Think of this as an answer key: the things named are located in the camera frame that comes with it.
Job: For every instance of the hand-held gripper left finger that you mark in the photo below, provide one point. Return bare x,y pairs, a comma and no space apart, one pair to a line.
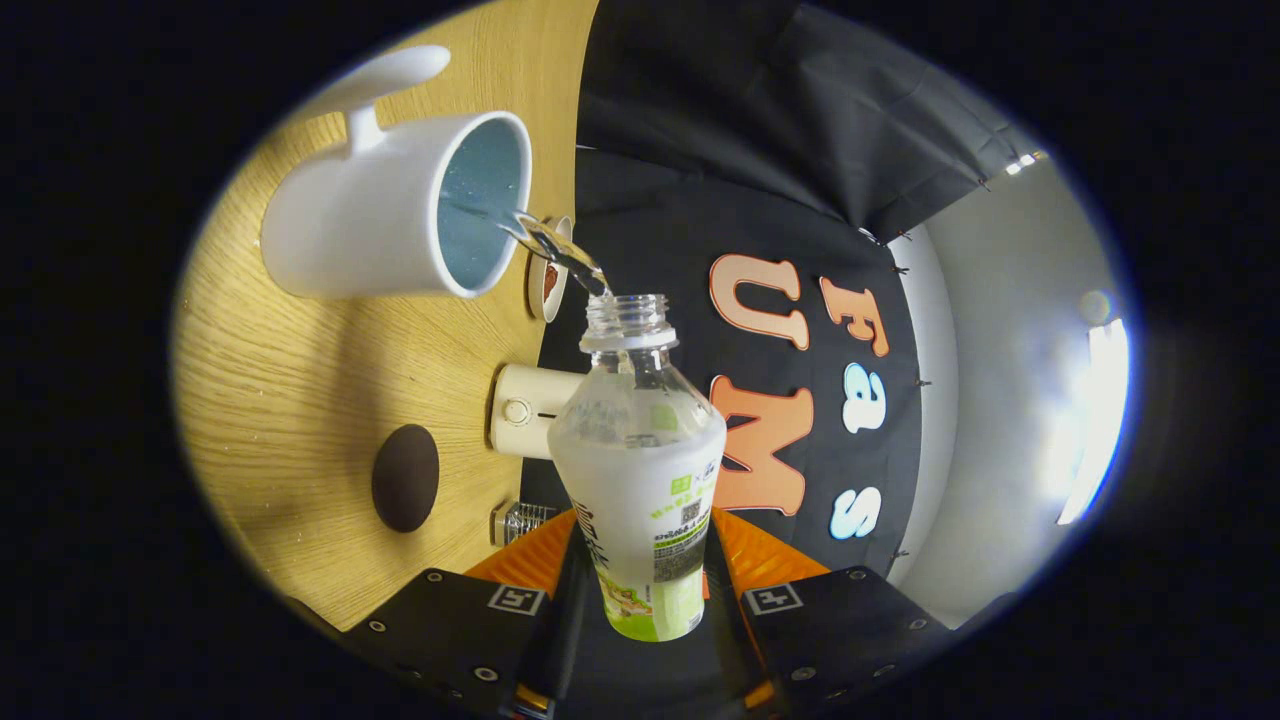
568,600

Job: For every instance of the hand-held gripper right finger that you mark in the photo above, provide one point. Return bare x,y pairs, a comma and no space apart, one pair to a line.
722,600

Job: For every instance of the clear juice bottle green label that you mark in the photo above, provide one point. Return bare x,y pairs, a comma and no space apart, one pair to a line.
640,480

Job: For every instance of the dark round coaster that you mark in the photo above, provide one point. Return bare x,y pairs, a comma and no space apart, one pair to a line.
405,478

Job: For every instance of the white cup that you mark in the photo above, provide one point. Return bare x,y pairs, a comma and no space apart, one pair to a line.
360,220

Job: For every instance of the metal mesh holder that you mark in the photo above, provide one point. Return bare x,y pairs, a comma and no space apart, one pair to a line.
520,522

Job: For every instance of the cream toaster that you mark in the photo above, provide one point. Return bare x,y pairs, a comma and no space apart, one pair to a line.
525,410

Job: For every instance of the small white plate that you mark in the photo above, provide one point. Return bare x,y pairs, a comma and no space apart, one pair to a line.
540,295

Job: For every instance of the red snack piece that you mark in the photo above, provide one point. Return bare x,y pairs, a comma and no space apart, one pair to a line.
550,283

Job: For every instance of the wooden table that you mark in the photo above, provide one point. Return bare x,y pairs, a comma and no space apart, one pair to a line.
280,400

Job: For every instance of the large ceiling light panel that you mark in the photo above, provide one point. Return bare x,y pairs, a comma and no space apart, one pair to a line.
1095,420

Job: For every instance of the black backdrop cloth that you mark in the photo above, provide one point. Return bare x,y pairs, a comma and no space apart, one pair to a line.
720,120

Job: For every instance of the ceiling light strip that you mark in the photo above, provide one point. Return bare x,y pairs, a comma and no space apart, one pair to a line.
1025,163

